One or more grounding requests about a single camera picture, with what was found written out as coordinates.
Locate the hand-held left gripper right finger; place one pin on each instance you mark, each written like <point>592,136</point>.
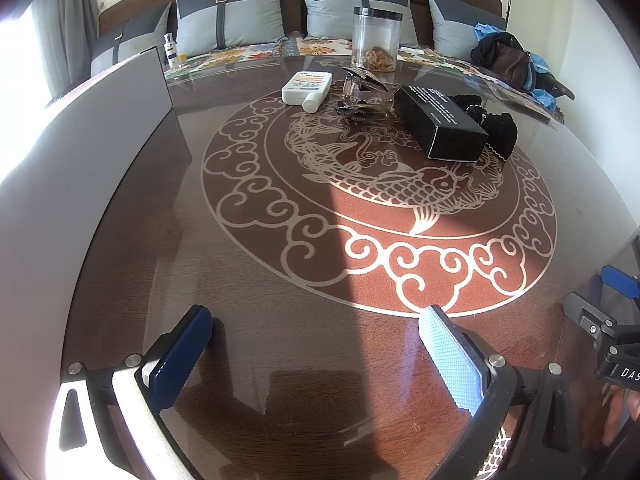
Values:
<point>452,360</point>

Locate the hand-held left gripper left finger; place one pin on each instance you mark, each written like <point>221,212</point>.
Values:
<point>180,355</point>

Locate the floral blanket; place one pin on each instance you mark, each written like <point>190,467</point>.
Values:
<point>320,49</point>

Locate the brown patterned glass desktop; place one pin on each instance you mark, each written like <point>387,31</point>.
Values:
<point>250,285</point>

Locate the grey flat board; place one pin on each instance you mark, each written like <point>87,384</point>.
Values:
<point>75,185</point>

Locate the dark brown bag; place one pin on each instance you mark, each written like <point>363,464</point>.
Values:
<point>502,60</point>

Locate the clear jar with black lid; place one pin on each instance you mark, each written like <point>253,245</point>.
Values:
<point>376,35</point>

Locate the clear hair claw clip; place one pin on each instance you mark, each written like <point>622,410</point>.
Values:
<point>367,105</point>

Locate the small white pump bottle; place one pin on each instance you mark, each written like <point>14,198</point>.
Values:
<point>171,52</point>

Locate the grey curtain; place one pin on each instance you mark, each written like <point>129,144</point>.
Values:
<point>65,25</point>

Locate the black beaded cloth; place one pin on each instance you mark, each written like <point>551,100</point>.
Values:
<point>500,127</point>

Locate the black cardboard box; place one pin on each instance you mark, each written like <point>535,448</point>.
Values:
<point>442,122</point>

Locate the person's right hand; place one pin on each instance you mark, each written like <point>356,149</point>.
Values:
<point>617,415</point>

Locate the grey two-tone pillow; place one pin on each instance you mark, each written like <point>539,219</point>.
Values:
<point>450,25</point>
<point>130,42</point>
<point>230,15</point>
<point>340,5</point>

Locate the white lotion bottle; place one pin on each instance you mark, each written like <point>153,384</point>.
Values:
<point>305,87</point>

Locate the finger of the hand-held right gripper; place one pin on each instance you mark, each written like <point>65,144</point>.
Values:
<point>587,315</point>
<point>620,282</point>

